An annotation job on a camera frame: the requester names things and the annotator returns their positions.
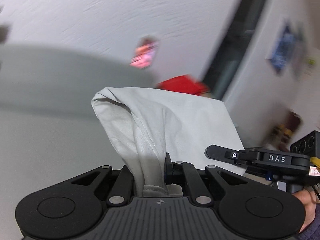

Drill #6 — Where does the right hand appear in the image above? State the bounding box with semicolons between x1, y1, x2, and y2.
293;190;317;233

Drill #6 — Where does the pink smartphone on backrest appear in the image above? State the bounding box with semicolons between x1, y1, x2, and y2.
130;36;159;69

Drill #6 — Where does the white t-shirt with script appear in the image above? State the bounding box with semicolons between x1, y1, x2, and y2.
91;87;245;197

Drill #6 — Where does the red folded garment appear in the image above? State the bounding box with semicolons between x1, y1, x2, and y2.
156;75;209;96

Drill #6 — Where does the grey sofa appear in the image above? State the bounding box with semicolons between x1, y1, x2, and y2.
0;43;163;201

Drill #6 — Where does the dark window frame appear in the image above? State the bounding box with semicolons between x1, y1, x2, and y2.
203;0;266;100

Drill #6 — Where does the blue wall poster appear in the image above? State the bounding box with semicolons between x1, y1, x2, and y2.
267;21;307;80

